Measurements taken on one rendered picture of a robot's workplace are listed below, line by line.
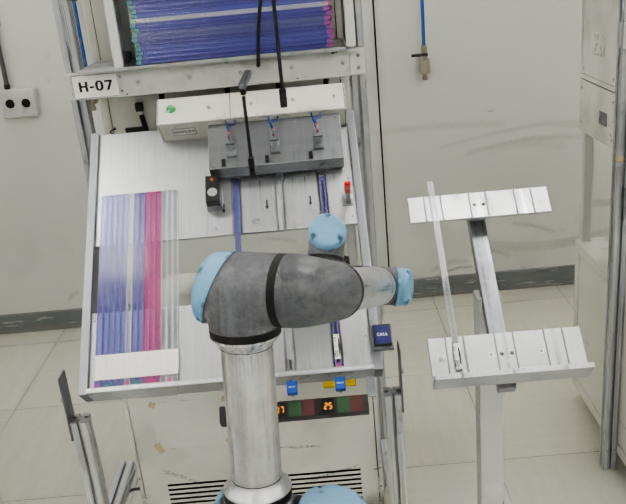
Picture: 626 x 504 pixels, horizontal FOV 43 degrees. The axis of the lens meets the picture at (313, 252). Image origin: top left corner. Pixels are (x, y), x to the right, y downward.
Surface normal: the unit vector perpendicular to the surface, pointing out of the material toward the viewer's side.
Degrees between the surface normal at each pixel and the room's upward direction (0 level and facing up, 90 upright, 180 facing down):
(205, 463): 88
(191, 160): 44
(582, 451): 0
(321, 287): 67
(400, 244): 90
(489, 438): 90
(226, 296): 78
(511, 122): 90
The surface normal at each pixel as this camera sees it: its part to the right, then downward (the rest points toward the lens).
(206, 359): -0.05, -0.42
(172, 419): 0.02, 0.35
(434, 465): -0.09, -0.93
